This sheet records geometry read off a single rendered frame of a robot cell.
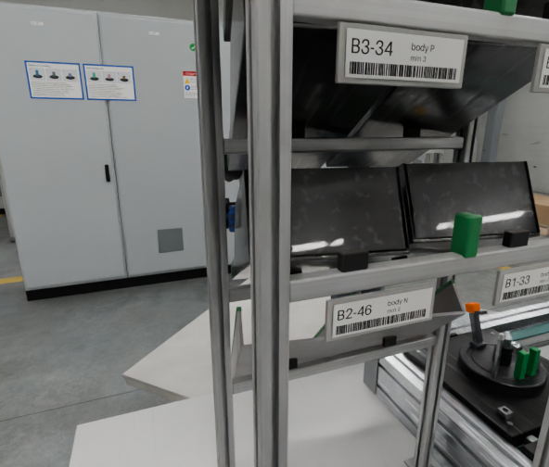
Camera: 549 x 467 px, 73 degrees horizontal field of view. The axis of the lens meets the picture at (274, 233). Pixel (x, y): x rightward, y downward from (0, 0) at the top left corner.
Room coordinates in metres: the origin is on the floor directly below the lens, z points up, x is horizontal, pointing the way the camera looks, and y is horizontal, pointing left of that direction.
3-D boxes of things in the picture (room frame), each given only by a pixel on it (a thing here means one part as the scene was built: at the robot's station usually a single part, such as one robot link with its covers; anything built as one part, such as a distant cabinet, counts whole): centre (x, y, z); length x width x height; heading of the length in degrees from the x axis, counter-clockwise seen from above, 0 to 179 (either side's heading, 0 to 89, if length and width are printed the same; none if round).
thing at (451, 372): (0.59, -0.42, 0.96); 0.24 x 0.24 x 0.02; 20
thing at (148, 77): (3.44, 1.11, 1.12); 0.94 x 0.54 x 2.25; 111
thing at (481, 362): (0.59, -0.42, 0.98); 0.14 x 0.14 x 0.02
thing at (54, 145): (3.18, 1.79, 1.12); 0.80 x 0.54 x 2.25; 111
